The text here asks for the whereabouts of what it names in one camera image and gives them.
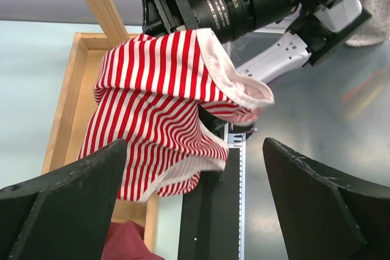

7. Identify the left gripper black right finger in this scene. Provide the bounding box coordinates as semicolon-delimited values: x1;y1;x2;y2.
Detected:
263;138;389;259

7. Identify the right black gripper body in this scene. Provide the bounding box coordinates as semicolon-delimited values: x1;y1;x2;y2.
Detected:
141;0;195;37

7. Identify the red white striped tank top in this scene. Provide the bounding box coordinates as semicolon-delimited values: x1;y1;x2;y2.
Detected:
79;29;274;202

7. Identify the white slotted cable duct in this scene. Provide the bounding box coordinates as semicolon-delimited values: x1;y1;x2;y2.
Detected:
224;124;246;260

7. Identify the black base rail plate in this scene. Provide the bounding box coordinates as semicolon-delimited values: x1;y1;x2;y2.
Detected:
177;149;239;259

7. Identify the wooden clothes rack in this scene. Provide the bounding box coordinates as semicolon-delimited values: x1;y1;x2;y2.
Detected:
41;0;162;251

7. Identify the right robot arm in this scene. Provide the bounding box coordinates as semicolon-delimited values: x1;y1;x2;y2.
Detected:
142;0;371;83

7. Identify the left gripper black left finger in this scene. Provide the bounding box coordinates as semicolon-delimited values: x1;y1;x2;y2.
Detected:
1;139;127;259

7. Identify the maroon tank top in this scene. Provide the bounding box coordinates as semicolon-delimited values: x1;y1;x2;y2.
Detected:
101;220;163;260

